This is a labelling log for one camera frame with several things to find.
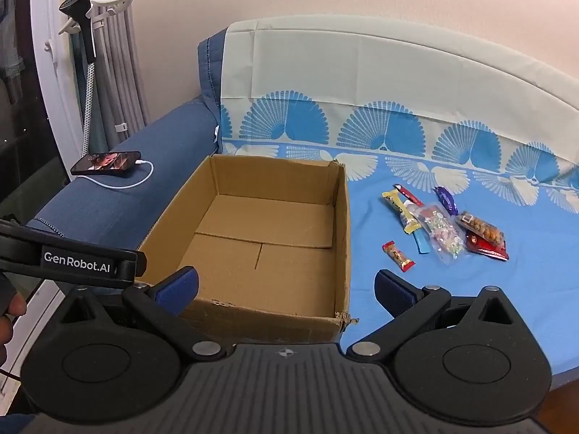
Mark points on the small red snack bar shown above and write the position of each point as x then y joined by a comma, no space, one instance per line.
398,257

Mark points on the grey curtain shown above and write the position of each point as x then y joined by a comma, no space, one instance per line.
117,77

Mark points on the white curtain clip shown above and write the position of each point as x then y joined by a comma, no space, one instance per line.
121,127

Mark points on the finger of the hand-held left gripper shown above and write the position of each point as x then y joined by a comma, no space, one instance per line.
77,264

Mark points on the person's left hand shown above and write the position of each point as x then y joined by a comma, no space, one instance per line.
16,306

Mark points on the blue strip packet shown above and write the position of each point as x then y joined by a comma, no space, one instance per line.
421,242

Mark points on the purple candy wrapper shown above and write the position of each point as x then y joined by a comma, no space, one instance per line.
445,199

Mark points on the clear bag of candies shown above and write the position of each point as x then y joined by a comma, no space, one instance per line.
441,230

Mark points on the black smartphone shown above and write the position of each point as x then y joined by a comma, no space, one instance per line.
106,162

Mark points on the cardboard box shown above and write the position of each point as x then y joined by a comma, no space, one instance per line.
271,271

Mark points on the white door frame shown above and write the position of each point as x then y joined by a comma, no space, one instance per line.
49,77

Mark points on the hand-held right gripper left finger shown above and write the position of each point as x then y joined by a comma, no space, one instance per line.
176,290

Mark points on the slim red snack packet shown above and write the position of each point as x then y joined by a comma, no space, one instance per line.
409,196

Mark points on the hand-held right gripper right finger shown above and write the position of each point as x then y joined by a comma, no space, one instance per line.
394,292

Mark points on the yellow snack packet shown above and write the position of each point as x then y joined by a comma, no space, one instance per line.
402,210

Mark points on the clear bag of nuts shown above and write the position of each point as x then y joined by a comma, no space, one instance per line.
481,228

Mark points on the blue fabric sofa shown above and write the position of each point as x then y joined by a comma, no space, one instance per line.
135,167

